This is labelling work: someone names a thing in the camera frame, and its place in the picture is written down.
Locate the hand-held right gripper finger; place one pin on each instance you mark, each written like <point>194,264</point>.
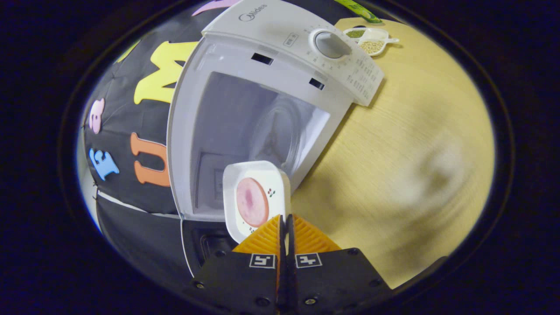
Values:
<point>291,262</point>
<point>283,245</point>

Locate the green label drink bottle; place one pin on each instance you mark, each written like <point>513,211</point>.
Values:
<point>361,11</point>

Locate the white square plate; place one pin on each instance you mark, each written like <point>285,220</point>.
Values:
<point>262,173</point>

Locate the white microwave oven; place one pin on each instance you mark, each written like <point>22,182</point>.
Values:
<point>271,74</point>

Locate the glass microwave turntable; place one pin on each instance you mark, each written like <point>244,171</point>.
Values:
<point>275,131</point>

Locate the white divided dish with beans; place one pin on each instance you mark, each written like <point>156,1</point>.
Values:
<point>372,46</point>

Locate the pink ham slice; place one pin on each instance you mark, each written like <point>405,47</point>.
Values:
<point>251,201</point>

